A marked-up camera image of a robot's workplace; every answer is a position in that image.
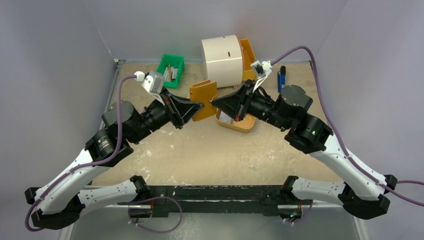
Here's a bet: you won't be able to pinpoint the green plastic bin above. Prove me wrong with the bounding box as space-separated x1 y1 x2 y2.
156 54 185 89

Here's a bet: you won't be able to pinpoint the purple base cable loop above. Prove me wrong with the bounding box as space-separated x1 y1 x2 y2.
127 194 185 234

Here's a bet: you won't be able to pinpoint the silver credit cards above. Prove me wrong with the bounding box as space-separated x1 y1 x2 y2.
219 112 233 124

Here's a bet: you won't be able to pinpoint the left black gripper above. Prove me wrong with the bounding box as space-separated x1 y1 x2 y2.
128 86 204 144

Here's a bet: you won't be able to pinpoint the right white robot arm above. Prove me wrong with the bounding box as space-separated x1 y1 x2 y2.
211 80 397 220

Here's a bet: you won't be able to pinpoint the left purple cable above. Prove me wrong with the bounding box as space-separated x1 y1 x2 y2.
24 74 147 233

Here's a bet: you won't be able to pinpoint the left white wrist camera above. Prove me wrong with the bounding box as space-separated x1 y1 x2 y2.
134 71 168 106

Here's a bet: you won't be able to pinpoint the orange open drawer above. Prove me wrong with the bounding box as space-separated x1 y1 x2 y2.
239 38 257 82

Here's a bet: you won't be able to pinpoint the cream round drawer cabinet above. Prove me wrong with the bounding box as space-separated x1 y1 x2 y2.
201 34 243 88

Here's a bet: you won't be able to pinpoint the orange card holder wallet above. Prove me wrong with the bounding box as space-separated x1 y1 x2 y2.
189 79 218 122

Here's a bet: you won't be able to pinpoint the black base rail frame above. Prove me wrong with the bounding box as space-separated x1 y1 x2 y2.
112 185 311 218

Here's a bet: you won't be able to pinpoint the orange oval tray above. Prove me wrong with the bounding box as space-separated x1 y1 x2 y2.
215 109 256 133

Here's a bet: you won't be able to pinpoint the blue black marker pen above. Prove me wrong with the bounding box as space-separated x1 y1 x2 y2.
277 65 286 93

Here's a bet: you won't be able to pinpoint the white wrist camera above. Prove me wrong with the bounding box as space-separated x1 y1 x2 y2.
134 71 168 106
250 60 273 92

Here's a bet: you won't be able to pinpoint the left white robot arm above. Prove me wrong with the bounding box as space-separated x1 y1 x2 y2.
24 88 204 232

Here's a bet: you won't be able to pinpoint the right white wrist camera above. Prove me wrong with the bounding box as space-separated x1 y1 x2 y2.
250 60 273 92

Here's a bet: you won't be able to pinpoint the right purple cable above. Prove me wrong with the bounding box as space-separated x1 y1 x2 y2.
270 45 424 208

